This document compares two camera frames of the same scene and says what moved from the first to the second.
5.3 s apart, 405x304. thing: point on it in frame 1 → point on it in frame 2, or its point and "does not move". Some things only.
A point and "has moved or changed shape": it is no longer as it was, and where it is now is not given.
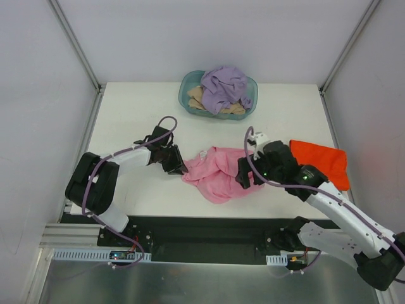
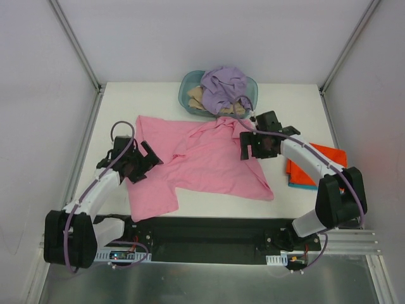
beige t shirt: x=195 y=101 does not move
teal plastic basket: x=193 y=78 does not move
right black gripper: x=249 y=171 → x=250 y=139
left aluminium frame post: x=99 y=92 does not move
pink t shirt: x=213 y=173 has moved or changed shape
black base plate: x=198 y=239 does not move
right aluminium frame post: x=328 y=78 does not move
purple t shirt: x=222 y=87 does not move
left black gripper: x=172 y=158 → x=143 y=166
